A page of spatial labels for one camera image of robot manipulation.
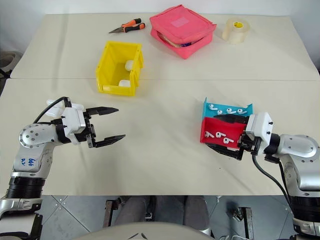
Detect blue plastic bin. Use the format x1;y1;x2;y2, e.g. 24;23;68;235
201;97;255;119

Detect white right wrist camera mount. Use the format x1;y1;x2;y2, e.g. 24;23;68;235
245;111;274;149

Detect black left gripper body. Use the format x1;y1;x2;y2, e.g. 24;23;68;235
74;112;98;149

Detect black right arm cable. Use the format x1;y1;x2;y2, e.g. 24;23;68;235
250;152;296;210

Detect grey round floor object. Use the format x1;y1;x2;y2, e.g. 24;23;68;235
0;50;17;76

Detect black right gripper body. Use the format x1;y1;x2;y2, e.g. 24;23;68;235
237;131;264;157

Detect orange black pliers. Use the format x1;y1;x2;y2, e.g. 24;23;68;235
108;18;147;35

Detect dark grey rounded shape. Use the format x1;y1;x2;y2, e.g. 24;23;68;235
183;195;210;226
114;195;151;227

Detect clear tape roll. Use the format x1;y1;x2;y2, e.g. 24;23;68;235
222;17;251;46

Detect yellow plastic bin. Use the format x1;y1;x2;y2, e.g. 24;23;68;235
95;40;146;97

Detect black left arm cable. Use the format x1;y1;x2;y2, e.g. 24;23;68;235
32;96;70;125

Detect metal stand frame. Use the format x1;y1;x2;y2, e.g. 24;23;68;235
103;198;123;229
231;206;254;240

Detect red plastic bin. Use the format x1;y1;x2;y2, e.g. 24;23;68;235
199;116;251;151

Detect beige robot torso cover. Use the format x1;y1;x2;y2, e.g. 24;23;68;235
72;220;216;240

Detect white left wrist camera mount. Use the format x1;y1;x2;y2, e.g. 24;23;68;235
60;103;88;146

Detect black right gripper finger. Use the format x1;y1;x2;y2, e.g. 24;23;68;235
207;143;245;161
213;114;251;125

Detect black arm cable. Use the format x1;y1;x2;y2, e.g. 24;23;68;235
250;152;296;210
32;96;70;125

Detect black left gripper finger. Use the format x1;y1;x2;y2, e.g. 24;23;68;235
93;134;127;149
85;105;120;119

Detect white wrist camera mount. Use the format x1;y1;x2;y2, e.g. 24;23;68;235
245;111;274;149
60;103;88;146

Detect pink fabric pouch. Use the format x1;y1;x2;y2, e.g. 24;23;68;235
149;4;217;60

